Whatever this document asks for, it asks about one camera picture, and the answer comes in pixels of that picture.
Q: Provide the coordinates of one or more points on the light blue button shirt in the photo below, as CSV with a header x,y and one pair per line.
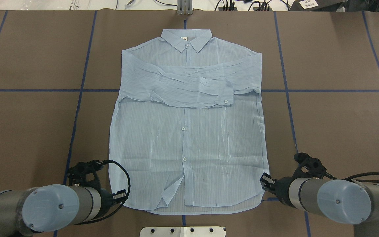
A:
x,y
188,125

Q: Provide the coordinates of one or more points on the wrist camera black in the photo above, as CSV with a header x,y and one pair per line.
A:
x,y
310,167
84,174

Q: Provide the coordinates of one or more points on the aluminium frame post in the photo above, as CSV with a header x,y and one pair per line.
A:
x,y
184,7

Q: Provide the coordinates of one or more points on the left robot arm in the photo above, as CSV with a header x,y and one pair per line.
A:
x,y
53,207

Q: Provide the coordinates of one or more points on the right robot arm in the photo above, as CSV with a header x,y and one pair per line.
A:
x,y
342,201

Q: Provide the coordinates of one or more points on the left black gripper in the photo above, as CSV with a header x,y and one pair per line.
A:
x,y
106,197

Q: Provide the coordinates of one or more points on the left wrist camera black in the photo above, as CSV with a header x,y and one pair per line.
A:
x,y
84,174

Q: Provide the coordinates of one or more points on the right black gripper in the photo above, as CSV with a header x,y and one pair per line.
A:
x,y
282,188

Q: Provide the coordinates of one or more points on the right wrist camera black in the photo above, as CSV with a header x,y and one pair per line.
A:
x,y
310,167

